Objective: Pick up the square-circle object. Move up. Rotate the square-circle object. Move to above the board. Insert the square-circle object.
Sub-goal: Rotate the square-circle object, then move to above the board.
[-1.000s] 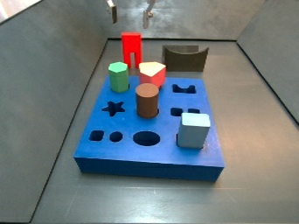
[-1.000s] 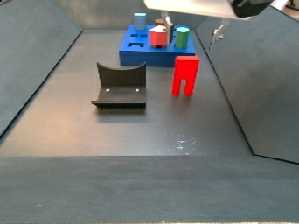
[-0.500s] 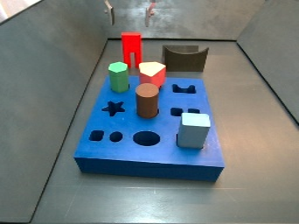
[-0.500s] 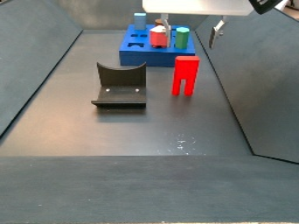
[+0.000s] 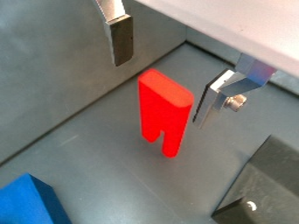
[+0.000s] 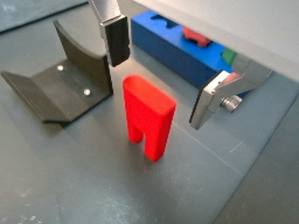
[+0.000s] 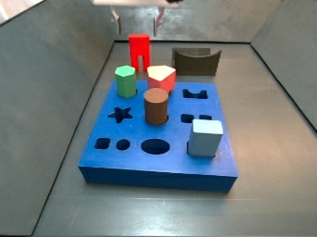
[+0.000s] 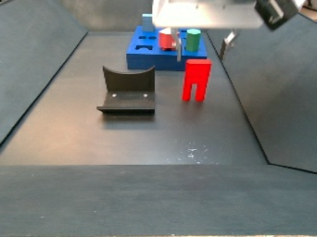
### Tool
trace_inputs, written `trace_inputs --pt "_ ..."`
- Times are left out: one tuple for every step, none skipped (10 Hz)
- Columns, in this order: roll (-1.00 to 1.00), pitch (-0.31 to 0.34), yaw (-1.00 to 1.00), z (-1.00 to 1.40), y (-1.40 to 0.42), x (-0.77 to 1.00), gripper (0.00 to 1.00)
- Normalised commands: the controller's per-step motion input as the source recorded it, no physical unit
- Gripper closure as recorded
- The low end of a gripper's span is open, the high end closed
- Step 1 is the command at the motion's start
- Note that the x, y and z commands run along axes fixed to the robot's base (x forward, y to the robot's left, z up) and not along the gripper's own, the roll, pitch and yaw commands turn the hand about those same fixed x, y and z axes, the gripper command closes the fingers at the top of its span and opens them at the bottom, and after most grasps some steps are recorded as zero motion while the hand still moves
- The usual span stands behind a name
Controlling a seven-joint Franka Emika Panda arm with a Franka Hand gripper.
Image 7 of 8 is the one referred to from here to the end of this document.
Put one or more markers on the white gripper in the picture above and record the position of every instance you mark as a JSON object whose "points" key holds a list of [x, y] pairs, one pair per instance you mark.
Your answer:
{"points": [[160, 3]]}

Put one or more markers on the red two-legged block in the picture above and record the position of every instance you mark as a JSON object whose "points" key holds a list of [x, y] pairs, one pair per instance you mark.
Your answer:
{"points": [[139, 51]]}

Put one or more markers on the light blue square block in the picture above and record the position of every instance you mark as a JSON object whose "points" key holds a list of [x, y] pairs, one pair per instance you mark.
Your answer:
{"points": [[204, 137]]}

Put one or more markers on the blue shape sorter board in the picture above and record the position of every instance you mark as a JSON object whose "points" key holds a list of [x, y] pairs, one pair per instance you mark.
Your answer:
{"points": [[129, 152]]}

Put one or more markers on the green hexagonal block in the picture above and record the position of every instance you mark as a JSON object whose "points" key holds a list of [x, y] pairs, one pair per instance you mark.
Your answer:
{"points": [[125, 81]]}

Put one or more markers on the red pentagonal block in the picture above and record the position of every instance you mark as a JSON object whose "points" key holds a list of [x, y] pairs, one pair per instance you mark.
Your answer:
{"points": [[160, 77]]}

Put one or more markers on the brown cylinder block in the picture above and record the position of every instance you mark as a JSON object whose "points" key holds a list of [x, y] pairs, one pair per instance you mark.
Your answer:
{"points": [[155, 100]]}

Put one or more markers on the dark grey curved bracket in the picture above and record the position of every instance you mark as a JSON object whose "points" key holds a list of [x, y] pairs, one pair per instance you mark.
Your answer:
{"points": [[195, 61]]}

